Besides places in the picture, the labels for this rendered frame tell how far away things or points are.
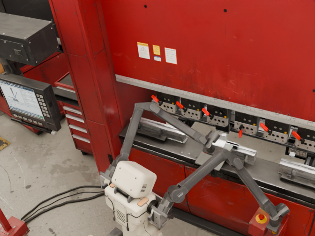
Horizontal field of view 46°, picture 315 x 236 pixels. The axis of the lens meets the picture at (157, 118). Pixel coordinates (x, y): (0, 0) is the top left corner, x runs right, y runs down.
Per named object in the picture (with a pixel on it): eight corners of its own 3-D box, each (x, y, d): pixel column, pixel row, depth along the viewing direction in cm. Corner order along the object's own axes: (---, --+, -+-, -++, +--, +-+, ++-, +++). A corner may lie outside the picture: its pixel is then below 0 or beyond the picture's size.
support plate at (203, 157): (194, 163, 260) (194, 162, 259) (210, 139, 277) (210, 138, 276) (219, 171, 252) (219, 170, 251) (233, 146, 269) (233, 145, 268)
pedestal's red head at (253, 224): (247, 233, 251) (249, 217, 240) (258, 216, 260) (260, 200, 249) (276, 248, 241) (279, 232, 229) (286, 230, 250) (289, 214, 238)
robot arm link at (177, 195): (222, 141, 219) (229, 143, 210) (235, 158, 222) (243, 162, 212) (163, 190, 213) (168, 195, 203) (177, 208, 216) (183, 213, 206)
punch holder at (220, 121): (206, 122, 264) (206, 104, 253) (211, 115, 269) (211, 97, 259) (227, 128, 257) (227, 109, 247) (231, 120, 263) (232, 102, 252)
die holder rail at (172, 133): (131, 127, 314) (129, 118, 308) (134, 123, 318) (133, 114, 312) (184, 143, 292) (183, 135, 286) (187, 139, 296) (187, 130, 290)
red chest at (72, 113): (77, 157, 419) (53, 84, 356) (103, 130, 451) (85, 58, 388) (113, 171, 397) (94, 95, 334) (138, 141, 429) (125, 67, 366)
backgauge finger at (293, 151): (281, 156, 258) (282, 150, 255) (291, 132, 275) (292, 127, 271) (300, 161, 253) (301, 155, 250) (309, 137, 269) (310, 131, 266)
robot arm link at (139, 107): (135, 97, 238) (137, 97, 228) (154, 103, 241) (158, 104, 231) (113, 164, 237) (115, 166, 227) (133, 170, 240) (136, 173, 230)
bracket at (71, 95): (30, 107, 304) (27, 101, 300) (50, 91, 320) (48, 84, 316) (68, 120, 287) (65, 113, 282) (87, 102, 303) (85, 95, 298)
